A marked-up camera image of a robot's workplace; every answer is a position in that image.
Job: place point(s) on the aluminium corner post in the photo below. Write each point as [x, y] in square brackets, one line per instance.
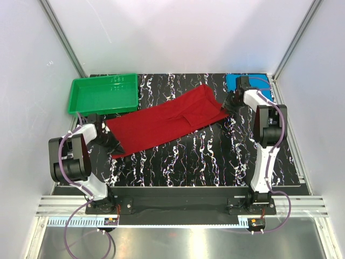
[58, 29]
[308, 17]

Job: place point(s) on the left small connector board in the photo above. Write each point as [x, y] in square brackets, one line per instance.
[111, 221]

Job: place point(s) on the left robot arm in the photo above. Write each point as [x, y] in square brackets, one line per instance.
[70, 162]

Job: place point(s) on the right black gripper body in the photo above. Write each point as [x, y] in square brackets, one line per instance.
[235, 103]

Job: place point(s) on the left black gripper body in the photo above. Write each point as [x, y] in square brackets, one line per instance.
[105, 141]

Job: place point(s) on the right small connector board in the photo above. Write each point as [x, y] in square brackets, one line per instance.
[257, 223]

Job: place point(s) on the left aluminium corner post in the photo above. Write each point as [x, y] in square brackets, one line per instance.
[58, 29]

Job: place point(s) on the folded blue t shirt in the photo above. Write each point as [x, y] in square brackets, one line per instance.
[259, 81]

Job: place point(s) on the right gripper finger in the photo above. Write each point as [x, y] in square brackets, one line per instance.
[231, 110]
[226, 103]

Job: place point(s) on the green plastic tray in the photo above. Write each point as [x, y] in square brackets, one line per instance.
[104, 95]

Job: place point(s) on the red t shirt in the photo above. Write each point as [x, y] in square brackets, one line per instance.
[157, 125]

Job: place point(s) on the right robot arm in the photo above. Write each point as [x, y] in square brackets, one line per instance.
[269, 131]

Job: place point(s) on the right aluminium corner post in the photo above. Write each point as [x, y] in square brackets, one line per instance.
[308, 17]

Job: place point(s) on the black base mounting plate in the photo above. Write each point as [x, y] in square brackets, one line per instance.
[176, 219]

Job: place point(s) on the small connector board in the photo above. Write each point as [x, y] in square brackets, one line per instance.
[111, 221]
[257, 223]

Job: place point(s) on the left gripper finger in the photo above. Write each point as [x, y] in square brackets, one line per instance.
[114, 142]
[115, 151]

